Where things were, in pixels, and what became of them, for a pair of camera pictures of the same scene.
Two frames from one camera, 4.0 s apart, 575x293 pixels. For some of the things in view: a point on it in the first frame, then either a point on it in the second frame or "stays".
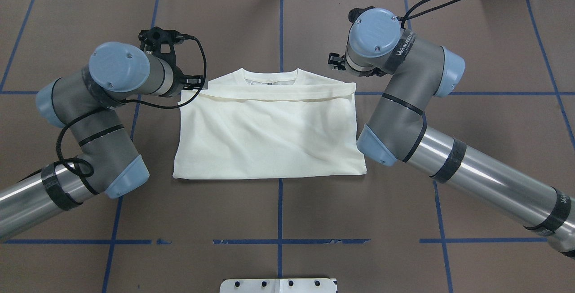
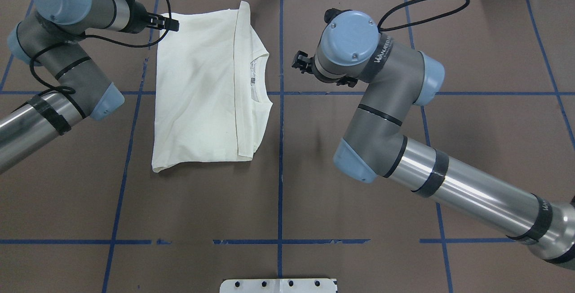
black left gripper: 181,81 to 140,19
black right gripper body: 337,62 to 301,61
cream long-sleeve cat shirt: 241,124 to 213,90
